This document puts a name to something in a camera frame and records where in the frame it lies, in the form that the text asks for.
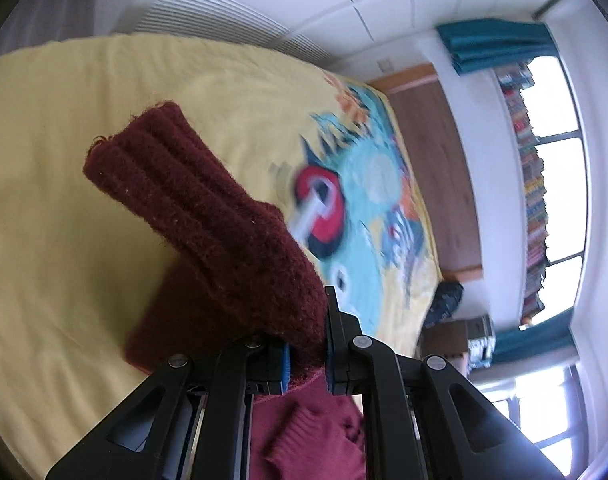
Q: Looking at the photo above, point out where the wooden headboard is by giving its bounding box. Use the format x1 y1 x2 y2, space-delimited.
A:
368 62 486 282

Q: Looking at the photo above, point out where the yellow cartoon printed blanket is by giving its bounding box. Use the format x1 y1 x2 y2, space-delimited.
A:
0 34 443 476

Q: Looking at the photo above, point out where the black backpack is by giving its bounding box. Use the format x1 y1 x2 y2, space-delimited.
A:
423 281 466 330

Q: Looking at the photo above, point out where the maroon knitted sweater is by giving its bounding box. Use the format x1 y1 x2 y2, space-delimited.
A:
83 101 371 480

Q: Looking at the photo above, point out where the white slatted vent panel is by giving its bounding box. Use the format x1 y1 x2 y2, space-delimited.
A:
133 0 336 64

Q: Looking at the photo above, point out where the row of colourful books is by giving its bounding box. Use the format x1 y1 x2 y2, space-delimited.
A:
496 61 551 327

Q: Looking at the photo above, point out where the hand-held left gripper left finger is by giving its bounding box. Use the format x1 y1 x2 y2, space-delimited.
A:
45 336 291 480

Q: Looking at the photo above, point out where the printed storage box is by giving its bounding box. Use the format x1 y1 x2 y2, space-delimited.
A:
465 314 496 367

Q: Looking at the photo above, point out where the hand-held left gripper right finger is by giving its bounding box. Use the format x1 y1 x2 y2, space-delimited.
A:
323 286 581 480

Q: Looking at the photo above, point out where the wooden drawer cabinet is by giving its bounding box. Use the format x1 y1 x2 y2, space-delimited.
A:
418 319 471 377

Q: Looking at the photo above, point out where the glass window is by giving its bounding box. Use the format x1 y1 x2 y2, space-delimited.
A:
521 52 593 332
481 359 587 448

